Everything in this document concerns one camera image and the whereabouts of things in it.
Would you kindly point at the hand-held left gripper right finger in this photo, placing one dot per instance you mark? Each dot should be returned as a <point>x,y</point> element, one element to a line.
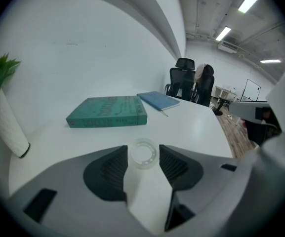
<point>206,184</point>

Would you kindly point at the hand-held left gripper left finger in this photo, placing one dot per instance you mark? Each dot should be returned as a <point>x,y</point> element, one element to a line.
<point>70,181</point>

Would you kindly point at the clear tape roll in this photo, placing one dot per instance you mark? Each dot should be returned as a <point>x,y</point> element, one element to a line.
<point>154,152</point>

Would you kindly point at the whiteboard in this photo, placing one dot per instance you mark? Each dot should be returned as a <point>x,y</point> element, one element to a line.
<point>252,89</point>

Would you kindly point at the small white table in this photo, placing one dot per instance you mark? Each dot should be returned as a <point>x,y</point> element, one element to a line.
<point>227,91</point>

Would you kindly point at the white garment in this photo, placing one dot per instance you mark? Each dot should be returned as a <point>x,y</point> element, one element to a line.
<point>199,71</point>

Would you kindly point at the white air conditioner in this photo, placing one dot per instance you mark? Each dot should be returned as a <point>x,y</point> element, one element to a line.
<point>227,46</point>

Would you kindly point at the black office chair with headrest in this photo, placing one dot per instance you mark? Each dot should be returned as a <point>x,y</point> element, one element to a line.
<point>181,83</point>

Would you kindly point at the green hardcover book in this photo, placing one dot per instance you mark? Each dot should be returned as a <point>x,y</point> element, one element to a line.
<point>107,110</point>

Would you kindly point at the green plant in white vase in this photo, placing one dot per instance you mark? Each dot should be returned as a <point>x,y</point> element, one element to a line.
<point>7,122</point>

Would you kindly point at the blue notebook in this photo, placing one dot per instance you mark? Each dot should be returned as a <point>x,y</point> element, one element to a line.
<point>157,99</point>

